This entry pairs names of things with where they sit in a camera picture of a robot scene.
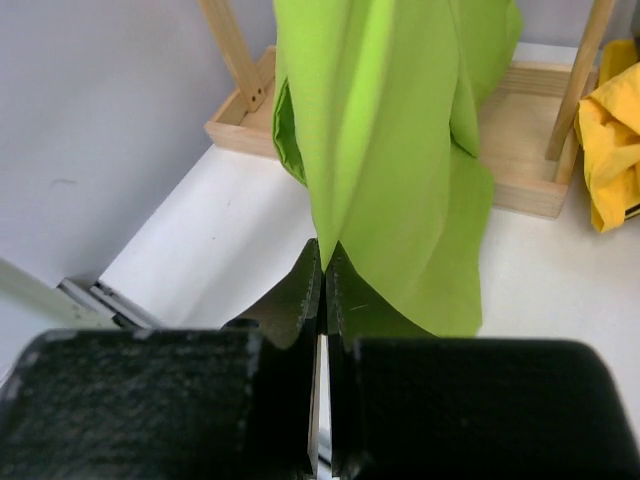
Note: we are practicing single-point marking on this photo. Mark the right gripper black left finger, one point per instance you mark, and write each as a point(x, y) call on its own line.
point(234, 402)

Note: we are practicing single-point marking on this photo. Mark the wooden clothes rack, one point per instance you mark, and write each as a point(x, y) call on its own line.
point(528, 140)

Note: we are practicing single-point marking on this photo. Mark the aluminium mounting rail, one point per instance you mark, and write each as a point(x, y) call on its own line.
point(105, 301)

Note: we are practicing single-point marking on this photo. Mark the lime green shorts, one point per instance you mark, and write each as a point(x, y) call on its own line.
point(376, 112)

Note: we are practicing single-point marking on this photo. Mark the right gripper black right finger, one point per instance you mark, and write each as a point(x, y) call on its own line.
point(406, 404)

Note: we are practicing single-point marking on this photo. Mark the yellow shorts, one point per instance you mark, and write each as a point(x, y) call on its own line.
point(607, 128)

